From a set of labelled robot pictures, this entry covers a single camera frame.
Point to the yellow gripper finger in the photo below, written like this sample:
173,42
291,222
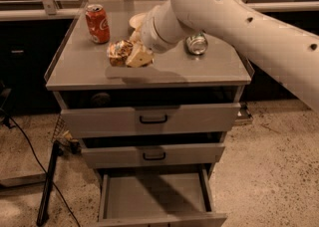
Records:
135,37
139,56

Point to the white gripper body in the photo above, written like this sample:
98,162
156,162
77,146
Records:
149,36

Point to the orange can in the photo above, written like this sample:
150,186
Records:
118,52

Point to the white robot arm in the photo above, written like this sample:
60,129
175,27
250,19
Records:
286,53

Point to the green soda can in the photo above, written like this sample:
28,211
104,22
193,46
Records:
196,44

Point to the red soda can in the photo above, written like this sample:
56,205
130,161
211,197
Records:
97,22

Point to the round dark object in drawer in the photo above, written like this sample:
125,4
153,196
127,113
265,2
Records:
100,100

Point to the grey drawer cabinet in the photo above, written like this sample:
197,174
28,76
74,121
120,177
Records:
82,65

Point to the grey top drawer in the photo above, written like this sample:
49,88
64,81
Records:
151,111

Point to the grey drawer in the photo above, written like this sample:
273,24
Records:
152,150
170,196
151,111

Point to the grey middle drawer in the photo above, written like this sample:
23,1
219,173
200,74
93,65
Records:
152,150

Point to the grey bottom drawer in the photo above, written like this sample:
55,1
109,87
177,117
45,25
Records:
170,196

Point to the white bowl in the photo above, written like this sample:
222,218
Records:
136,21

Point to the black metal bar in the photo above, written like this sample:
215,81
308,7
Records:
48,185

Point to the small wire cart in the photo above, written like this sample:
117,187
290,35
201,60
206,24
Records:
62,135

